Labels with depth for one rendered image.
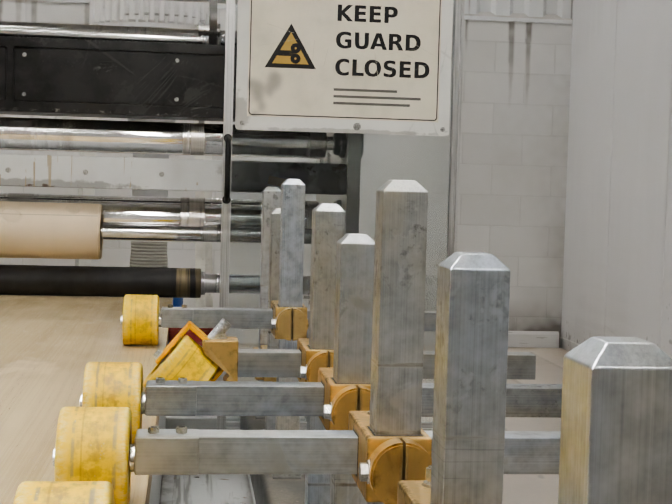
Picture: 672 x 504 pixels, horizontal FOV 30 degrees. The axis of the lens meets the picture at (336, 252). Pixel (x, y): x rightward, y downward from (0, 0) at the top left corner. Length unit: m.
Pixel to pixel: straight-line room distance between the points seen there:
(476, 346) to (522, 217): 8.69
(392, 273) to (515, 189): 8.43
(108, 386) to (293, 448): 0.28
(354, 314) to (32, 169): 1.64
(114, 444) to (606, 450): 0.57
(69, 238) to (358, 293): 1.62
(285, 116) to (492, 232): 6.68
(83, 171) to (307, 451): 1.81
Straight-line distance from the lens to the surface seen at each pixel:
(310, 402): 1.26
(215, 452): 1.00
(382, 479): 0.95
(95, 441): 0.98
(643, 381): 0.47
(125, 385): 1.23
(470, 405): 0.72
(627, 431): 0.47
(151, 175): 2.75
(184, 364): 1.47
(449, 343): 0.71
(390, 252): 0.95
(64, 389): 1.59
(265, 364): 1.50
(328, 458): 1.01
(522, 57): 9.44
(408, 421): 0.97
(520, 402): 1.29
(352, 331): 1.21
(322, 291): 1.45
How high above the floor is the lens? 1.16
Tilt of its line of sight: 3 degrees down
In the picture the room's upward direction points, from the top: 2 degrees clockwise
